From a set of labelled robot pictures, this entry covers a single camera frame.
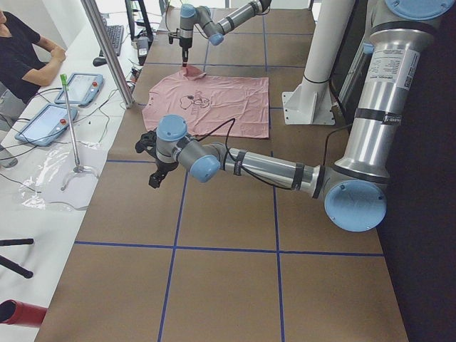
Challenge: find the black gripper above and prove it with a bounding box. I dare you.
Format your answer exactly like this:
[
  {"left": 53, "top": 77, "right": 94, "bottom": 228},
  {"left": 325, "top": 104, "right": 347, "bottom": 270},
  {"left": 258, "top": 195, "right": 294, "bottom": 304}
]
[
  {"left": 148, "top": 158, "right": 178, "bottom": 188},
  {"left": 180, "top": 37, "right": 192, "bottom": 67}
]

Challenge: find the pink snoopy t-shirt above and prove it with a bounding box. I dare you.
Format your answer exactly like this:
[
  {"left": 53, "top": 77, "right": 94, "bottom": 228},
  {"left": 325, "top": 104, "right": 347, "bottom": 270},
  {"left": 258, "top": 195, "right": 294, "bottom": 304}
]
[{"left": 142, "top": 66, "right": 269, "bottom": 139}]

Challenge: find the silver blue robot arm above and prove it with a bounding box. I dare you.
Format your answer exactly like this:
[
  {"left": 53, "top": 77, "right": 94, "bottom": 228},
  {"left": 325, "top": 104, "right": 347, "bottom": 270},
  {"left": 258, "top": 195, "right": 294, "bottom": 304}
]
[
  {"left": 135, "top": 1, "right": 455, "bottom": 232},
  {"left": 169, "top": 0, "right": 271, "bottom": 67}
]

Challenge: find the black box with label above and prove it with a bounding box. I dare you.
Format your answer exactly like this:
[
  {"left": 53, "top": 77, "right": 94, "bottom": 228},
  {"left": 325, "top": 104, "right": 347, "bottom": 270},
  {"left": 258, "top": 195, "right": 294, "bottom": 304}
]
[{"left": 135, "top": 36, "right": 150, "bottom": 66}]

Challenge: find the black keyboard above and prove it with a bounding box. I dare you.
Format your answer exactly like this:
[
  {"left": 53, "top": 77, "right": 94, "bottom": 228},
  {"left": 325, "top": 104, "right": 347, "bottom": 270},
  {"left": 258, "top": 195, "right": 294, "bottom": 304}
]
[{"left": 105, "top": 25, "right": 124, "bottom": 56}]

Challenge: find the black computer mouse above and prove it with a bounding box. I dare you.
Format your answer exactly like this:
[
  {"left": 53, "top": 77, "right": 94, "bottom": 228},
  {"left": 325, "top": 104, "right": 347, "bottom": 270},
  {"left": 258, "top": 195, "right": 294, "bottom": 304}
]
[{"left": 92, "top": 56, "right": 107, "bottom": 67}]

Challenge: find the clear plastic sheet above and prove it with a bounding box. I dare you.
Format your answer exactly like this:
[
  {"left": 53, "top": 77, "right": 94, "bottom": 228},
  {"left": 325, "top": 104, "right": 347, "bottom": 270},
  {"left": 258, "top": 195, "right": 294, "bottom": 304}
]
[{"left": 19, "top": 142, "right": 108, "bottom": 210}]

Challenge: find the upper blue teach pendant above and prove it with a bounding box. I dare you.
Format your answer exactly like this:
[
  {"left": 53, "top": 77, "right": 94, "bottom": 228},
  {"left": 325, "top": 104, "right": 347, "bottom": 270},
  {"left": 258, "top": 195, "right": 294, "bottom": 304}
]
[{"left": 61, "top": 73, "right": 104, "bottom": 108}]

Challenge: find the blue teach pendant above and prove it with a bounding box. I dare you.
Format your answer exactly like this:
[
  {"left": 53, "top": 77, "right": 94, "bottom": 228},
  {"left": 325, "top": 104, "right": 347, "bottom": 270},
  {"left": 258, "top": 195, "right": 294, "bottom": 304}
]
[
  {"left": 61, "top": 73, "right": 104, "bottom": 108},
  {"left": 15, "top": 103, "right": 69, "bottom": 147}
]

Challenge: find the lower blue teach pendant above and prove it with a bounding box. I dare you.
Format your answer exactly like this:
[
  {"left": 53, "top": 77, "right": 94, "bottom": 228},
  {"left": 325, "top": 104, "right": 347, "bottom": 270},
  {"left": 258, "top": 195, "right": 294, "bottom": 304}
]
[{"left": 15, "top": 103, "right": 69, "bottom": 147}]

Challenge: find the white mounting pillar with base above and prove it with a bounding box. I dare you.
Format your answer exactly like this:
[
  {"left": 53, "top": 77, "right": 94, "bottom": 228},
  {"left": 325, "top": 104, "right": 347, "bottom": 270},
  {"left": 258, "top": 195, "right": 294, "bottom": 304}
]
[{"left": 282, "top": 0, "right": 355, "bottom": 125}]

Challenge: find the seated person black shirt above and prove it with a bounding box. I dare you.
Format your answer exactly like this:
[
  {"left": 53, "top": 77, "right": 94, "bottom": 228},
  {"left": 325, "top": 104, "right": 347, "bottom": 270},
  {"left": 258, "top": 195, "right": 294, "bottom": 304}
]
[{"left": 1, "top": 11, "right": 66, "bottom": 124}]

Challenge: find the red cylinder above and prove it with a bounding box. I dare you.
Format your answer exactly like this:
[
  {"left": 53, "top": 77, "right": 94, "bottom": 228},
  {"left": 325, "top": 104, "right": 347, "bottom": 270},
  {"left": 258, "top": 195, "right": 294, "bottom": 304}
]
[{"left": 1, "top": 299, "right": 47, "bottom": 328}]

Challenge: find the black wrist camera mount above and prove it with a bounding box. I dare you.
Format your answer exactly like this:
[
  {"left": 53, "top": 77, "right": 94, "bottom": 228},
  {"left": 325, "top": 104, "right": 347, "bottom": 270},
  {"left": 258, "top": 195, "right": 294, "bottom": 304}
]
[
  {"left": 135, "top": 130, "right": 157, "bottom": 157},
  {"left": 168, "top": 28, "right": 180, "bottom": 44}
]

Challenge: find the black camera cable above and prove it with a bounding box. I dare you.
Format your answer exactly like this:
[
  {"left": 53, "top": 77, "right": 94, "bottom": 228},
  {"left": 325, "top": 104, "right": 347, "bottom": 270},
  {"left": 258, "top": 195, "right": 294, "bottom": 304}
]
[{"left": 194, "top": 118, "right": 357, "bottom": 190}]

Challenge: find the green handled reacher grabber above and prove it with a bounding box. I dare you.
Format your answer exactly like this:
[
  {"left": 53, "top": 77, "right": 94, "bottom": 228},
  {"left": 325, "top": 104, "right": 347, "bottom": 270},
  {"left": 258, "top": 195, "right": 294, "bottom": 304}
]
[{"left": 60, "top": 73, "right": 99, "bottom": 192}]

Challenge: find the aluminium frame post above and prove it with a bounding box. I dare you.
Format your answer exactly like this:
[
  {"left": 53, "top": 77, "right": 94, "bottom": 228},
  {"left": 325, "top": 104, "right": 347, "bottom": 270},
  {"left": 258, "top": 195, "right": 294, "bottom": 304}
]
[{"left": 81, "top": 0, "right": 134, "bottom": 109}]

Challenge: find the black camera tripod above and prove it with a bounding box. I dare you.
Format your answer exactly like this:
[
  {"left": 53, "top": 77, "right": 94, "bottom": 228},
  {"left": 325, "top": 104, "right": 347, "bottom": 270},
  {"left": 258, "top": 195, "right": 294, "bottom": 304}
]
[{"left": 1, "top": 238, "right": 34, "bottom": 279}]

